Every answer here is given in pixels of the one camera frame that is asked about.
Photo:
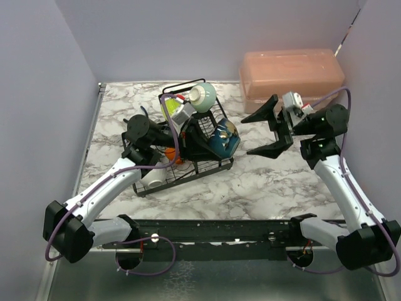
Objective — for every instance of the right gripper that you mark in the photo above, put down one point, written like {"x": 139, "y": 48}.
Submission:
{"x": 265, "y": 112}

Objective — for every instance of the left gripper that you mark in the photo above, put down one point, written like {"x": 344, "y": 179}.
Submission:
{"x": 197, "y": 145}

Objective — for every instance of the black wire dish rack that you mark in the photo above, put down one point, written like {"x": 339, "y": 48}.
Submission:
{"x": 189, "y": 170}

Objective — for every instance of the black rimmed bowl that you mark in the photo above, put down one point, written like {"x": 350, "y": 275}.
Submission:
{"x": 224, "y": 139}

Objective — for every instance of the orange bowl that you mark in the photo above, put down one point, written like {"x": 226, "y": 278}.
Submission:
{"x": 170, "y": 153}

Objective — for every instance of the white square bowl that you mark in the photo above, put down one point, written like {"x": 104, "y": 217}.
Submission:
{"x": 173, "y": 103}

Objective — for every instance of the pale teal bowl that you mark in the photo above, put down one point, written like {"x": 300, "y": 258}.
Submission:
{"x": 202, "y": 97}

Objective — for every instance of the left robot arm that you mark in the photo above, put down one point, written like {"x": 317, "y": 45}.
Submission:
{"x": 71, "y": 227}

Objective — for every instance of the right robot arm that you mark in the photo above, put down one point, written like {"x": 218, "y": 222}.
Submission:
{"x": 368, "y": 237}

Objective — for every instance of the pink plastic storage box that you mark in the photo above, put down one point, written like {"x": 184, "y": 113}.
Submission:
{"x": 312, "y": 73}

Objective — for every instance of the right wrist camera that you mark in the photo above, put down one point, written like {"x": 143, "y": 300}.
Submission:
{"x": 294, "y": 105}

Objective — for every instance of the blue handled pliers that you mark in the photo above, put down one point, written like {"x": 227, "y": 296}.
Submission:
{"x": 142, "y": 111}

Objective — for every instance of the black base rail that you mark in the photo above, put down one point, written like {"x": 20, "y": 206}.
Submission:
{"x": 211, "y": 240}

